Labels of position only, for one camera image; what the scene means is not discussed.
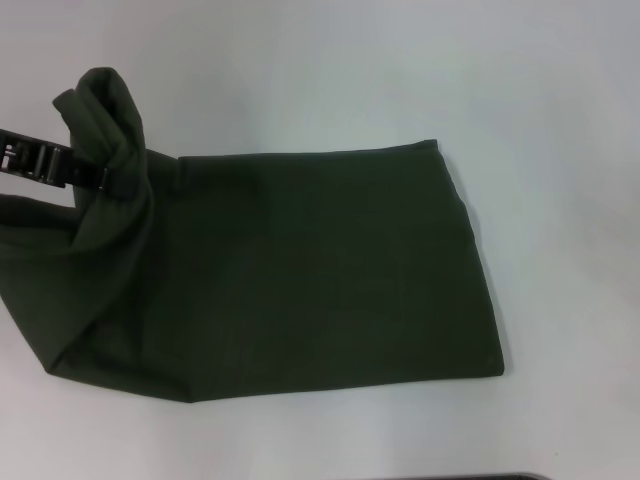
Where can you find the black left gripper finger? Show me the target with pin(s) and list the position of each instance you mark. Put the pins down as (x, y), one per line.
(55, 162)

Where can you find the dark green FREE! t-shirt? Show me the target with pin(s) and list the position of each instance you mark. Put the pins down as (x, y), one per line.
(300, 260)

